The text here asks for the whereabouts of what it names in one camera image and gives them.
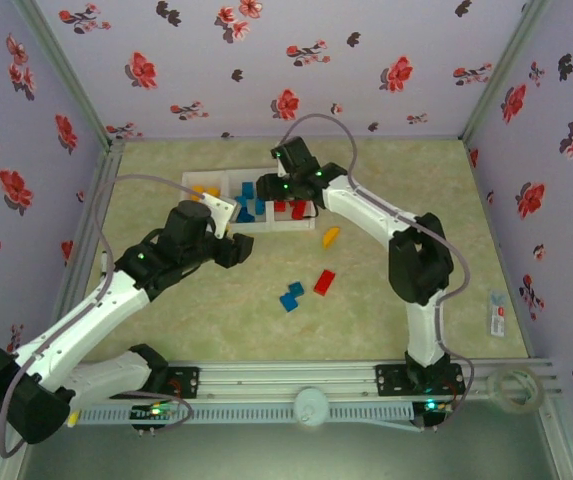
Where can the aluminium side rail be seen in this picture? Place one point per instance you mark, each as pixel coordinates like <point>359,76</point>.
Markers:
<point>110,165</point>

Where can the round yellow lego piece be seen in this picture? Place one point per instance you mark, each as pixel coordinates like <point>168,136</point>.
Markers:
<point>197,190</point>

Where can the green circuit board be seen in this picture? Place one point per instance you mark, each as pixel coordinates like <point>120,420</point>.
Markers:
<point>438,406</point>

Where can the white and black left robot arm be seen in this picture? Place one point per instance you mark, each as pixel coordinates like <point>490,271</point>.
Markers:
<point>81,315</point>

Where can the clear plastic packet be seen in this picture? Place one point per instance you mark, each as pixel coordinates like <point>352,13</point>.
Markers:
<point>498,315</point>

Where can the curved yellow lego piece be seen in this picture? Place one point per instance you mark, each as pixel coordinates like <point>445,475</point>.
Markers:
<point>330,237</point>

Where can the small white marker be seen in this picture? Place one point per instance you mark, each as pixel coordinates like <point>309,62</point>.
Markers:
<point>104,262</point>

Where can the clear tape roll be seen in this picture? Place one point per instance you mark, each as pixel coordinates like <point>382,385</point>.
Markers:
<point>499,404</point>

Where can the round white knob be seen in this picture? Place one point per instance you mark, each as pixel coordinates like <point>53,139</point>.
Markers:
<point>311,406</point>

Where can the aluminium frame post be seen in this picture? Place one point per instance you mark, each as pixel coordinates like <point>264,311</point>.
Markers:
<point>500,75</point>
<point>70,75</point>

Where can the red lego brick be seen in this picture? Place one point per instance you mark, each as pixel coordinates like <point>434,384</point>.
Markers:
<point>324,282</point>
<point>280,205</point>
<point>298,210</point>

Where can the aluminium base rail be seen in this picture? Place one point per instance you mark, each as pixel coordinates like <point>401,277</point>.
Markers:
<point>266,380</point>

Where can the yellow pen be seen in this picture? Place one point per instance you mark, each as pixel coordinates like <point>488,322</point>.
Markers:
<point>73,418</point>

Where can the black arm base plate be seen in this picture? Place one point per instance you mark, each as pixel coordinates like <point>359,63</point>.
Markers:
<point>388,380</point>
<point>186,382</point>

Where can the long yellow lego brick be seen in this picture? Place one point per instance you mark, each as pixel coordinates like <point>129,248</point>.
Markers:
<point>211,191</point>

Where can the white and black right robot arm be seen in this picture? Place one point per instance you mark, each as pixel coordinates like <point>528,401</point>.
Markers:
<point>366,210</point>

